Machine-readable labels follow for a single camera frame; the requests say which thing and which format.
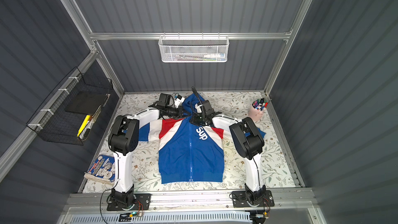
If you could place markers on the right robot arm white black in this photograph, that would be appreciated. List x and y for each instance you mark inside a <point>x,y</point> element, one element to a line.
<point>248,142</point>

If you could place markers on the yellow marker in basket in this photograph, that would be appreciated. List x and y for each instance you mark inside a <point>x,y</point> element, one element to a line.
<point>83,125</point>

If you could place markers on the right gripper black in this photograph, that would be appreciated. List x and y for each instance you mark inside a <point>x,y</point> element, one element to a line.
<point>200,120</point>

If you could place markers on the black wire wall basket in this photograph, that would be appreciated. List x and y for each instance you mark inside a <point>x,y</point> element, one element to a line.
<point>70,114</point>

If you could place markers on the black notebook in basket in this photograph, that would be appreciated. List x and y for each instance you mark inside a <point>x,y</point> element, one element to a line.
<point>86,103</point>

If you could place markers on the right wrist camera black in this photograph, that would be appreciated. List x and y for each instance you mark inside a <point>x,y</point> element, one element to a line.
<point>206,109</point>

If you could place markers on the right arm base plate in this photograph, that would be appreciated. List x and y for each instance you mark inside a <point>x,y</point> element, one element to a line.
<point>239,199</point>

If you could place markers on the white wire mesh basket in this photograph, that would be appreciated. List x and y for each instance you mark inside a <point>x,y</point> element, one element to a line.
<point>191,50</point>

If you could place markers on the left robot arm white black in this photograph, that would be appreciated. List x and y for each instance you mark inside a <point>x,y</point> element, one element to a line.
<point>123,140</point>

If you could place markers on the pink pen cup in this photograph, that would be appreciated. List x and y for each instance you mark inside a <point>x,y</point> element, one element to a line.
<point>257,109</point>

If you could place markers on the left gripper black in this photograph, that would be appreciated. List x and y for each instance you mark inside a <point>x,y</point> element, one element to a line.
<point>175,111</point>

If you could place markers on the blue red white jacket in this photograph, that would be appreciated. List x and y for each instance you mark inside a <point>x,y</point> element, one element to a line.
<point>187,152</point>

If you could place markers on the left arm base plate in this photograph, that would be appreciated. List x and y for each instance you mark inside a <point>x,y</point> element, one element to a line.
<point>142,202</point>

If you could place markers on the blue picture book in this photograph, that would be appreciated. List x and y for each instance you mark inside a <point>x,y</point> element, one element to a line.
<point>102,169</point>

